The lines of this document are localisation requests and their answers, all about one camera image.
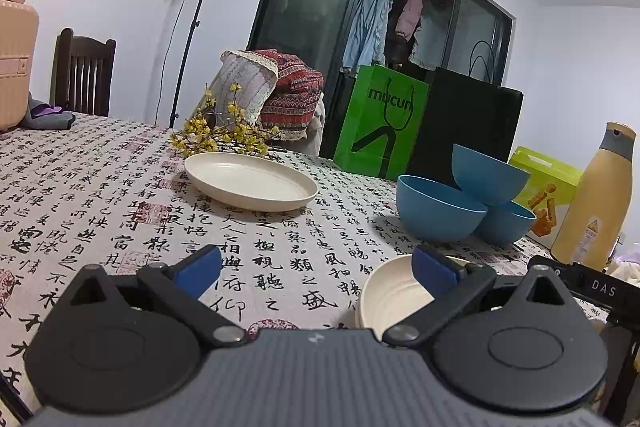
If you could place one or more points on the blue bowl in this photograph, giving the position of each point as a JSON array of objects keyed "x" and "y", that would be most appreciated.
[
  {"x": 435, "y": 212},
  {"x": 510, "y": 224},
  {"x": 490, "y": 177}
]

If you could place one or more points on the hanging white garment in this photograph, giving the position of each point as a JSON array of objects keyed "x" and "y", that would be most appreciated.
[{"x": 430, "y": 42}]

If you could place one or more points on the red patterned blanket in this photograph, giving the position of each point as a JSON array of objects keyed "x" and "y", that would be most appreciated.
[{"x": 295, "y": 97}]

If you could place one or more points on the pink hard case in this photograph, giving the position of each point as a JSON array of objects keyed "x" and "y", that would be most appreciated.
[{"x": 17, "y": 67}]

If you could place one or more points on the cream plate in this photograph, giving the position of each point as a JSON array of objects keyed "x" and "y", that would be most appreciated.
[
  {"x": 390, "y": 287},
  {"x": 250, "y": 179}
]

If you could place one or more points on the yellow-green snack box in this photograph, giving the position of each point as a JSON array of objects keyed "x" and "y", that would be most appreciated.
[{"x": 545, "y": 177}]

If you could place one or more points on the green paper bag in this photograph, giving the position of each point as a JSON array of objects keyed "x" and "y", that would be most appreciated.
[{"x": 350, "y": 127}]

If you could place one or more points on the grey knit throw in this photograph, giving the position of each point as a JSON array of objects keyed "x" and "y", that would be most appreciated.
[{"x": 240, "y": 82}]

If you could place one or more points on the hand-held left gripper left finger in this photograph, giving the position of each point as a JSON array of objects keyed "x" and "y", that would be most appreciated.
[{"x": 200, "y": 267}]

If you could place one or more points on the dark wooden chair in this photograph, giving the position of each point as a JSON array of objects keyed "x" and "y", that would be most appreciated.
[{"x": 82, "y": 72}]

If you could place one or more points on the yellow flower branch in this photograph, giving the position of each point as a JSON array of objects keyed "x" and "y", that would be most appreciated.
[{"x": 225, "y": 137}]

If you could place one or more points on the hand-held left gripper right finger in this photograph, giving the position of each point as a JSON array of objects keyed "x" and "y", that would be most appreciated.
[{"x": 435, "y": 274}]

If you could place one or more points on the hanging pink garment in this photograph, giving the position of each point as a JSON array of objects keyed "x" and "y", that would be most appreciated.
[{"x": 410, "y": 17}]

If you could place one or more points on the yellow thermos jug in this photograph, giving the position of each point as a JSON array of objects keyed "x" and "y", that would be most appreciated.
[{"x": 595, "y": 207}]

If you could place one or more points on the hanging light blue shirt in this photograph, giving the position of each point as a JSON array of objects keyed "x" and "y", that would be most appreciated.
[{"x": 367, "y": 27}]

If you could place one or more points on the black paper bag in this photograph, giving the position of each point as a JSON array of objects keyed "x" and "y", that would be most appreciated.
[{"x": 465, "y": 122}]

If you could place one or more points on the purple and grey cloth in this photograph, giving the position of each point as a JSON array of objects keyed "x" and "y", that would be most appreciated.
[{"x": 50, "y": 114}]

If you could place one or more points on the calligraphy printed tablecloth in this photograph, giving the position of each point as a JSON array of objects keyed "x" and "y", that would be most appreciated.
[{"x": 150, "y": 217}]

